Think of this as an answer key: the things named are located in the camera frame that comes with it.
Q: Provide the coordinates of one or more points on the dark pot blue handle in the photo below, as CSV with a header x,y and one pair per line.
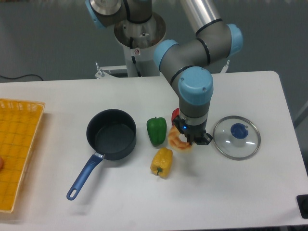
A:
x,y
112,135

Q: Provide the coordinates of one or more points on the black object table corner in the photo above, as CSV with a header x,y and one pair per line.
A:
x,y
302,201

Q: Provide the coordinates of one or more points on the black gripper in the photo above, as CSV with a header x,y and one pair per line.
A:
x,y
193,133

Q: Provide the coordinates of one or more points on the red bell pepper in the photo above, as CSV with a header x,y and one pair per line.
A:
x,y
175,113

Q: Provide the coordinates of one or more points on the green bell pepper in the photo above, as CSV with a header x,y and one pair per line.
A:
x,y
157,130

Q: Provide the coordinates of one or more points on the left table clamp bracket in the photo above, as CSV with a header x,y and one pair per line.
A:
x,y
100,74

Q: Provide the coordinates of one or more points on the yellow woven basket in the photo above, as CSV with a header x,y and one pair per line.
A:
x,y
19,121

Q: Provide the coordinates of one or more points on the yellow bell pepper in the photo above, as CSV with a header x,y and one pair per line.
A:
x,y
162,162

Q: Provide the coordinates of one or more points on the table clamp bracket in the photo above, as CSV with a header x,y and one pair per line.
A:
x,y
225,67
100,74

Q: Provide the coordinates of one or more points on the right table clamp bracket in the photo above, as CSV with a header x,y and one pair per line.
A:
x,y
225,67

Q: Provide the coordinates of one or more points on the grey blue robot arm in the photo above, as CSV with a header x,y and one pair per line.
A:
x,y
183,66

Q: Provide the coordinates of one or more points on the glass lid blue knob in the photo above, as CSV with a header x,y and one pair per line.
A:
x,y
236,137

